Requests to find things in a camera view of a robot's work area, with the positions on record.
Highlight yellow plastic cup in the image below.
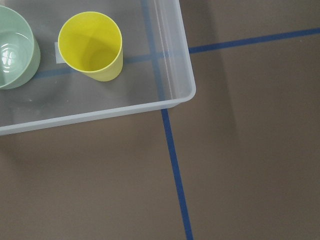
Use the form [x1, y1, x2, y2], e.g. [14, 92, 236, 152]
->
[57, 11, 124, 82]

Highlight light green ceramic bowl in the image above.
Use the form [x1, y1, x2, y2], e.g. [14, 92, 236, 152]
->
[0, 5, 41, 90]

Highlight translucent plastic bin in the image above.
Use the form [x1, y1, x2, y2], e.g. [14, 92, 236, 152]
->
[0, 0, 196, 135]

